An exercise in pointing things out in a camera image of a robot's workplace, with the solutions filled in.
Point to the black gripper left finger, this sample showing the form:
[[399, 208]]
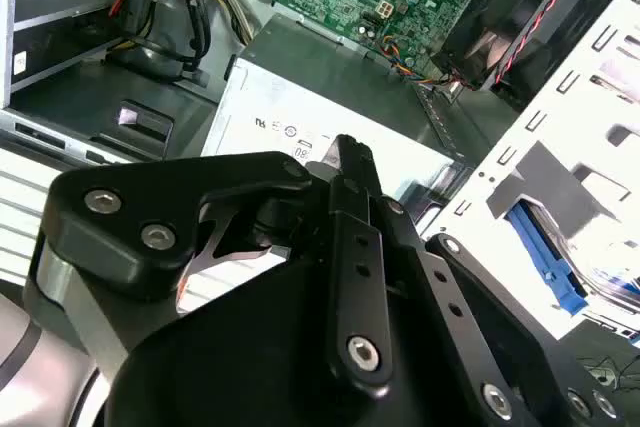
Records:
[[125, 227]]

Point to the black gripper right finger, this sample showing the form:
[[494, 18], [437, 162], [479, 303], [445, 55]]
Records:
[[450, 297]]

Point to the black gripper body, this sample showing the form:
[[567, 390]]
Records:
[[240, 362]]

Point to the hard disk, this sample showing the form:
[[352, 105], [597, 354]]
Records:
[[542, 259]]

